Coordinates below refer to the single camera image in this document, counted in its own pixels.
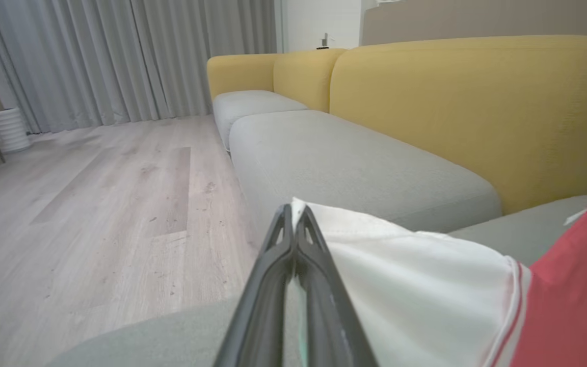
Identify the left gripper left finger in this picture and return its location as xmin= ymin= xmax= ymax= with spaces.
xmin=215 ymin=204 xmax=295 ymax=367

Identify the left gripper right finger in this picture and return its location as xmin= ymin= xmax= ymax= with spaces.
xmin=294 ymin=205 xmax=379 ymax=367

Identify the red Bulls 23 jersey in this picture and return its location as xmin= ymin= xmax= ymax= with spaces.
xmin=291 ymin=188 xmax=587 ymax=367

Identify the large grey sofa seat cushion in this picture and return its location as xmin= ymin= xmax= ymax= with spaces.
xmin=44 ymin=194 xmax=587 ymax=367

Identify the grey sofa back cushion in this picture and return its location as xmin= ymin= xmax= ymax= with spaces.
xmin=229 ymin=110 xmax=502 ymax=236

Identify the small grey sofa seat cushion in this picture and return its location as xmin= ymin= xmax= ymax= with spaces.
xmin=212 ymin=90 xmax=308 ymax=149

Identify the narrow yellow sofa backrest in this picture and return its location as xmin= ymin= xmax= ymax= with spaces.
xmin=272 ymin=48 xmax=348 ymax=113

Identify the yellow sofa armrest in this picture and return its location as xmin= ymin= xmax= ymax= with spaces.
xmin=206 ymin=54 xmax=280 ymax=101

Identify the large yellow sofa backrest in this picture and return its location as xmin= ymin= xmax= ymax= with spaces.
xmin=328 ymin=35 xmax=587 ymax=215

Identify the grey pleated curtain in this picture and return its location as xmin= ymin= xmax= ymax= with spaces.
xmin=0 ymin=0 xmax=279 ymax=135

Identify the white ribbed cylinder appliance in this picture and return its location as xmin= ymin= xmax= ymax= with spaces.
xmin=0 ymin=107 xmax=32 ymax=154

